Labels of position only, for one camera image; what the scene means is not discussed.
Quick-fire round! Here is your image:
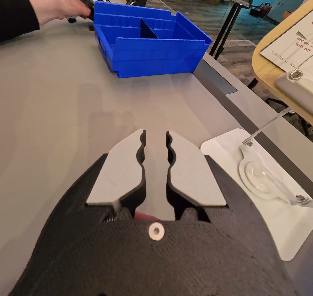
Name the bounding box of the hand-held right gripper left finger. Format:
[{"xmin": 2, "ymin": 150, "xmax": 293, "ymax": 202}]
[{"xmin": 86, "ymin": 128, "xmax": 147, "ymax": 218}]

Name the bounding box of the person's left forearm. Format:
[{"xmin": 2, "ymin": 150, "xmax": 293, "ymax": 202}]
[{"xmin": 0, "ymin": 0, "xmax": 40, "ymax": 43}]

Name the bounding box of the person's right hand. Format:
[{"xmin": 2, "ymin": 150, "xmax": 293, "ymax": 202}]
[{"xmin": 134, "ymin": 211, "xmax": 160, "ymax": 221}]

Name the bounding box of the blue bin with divider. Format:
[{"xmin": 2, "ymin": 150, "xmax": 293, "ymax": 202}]
[{"xmin": 94, "ymin": 1, "xmax": 214, "ymax": 78}]

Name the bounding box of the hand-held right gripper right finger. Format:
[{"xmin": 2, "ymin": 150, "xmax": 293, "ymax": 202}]
[{"xmin": 166, "ymin": 130, "xmax": 227, "ymax": 220}]

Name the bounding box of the red bag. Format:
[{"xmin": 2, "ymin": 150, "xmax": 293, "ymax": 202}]
[{"xmin": 249, "ymin": 3, "xmax": 272, "ymax": 17}]

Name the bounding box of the printed instruction sheet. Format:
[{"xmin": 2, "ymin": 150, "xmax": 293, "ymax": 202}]
[{"xmin": 260, "ymin": 14, "xmax": 313, "ymax": 74}]

